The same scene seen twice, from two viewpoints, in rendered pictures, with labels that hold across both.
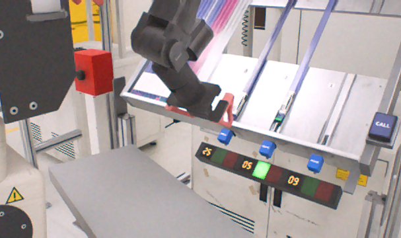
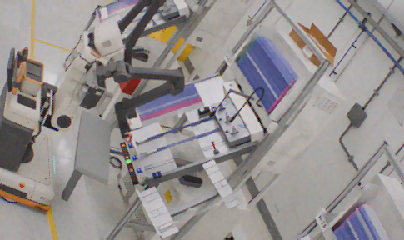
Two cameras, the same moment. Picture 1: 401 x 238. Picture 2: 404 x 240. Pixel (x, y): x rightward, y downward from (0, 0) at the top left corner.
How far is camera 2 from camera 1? 2.47 m
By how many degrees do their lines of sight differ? 11
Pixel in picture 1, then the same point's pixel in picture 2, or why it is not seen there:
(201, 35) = (132, 115)
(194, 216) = (102, 155)
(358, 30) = (309, 167)
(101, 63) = (133, 82)
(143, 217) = (92, 144)
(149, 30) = (118, 106)
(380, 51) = (307, 188)
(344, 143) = (149, 172)
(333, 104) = (160, 162)
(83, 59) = not seen: hidden behind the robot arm
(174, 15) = (124, 107)
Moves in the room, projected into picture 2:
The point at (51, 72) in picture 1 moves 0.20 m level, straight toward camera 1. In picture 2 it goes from (92, 103) to (82, 118)
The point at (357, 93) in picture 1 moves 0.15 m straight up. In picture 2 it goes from (167, 165) to (181, 147)
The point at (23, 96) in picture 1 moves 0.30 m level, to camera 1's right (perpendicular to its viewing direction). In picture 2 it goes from (85, 103) to (117, 139)
